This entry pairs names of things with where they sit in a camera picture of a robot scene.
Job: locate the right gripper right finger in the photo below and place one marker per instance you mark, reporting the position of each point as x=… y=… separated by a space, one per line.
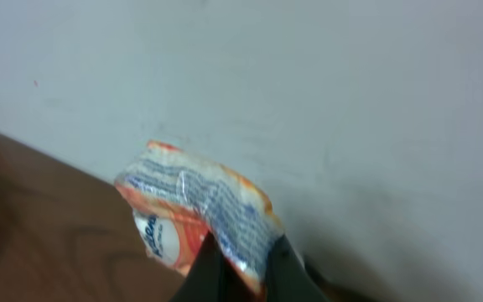
x=286 y=280

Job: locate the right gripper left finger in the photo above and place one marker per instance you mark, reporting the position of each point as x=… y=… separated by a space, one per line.
x=209 y=279

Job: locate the small orange packet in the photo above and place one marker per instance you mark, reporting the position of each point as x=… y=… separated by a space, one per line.
x=178 y=199

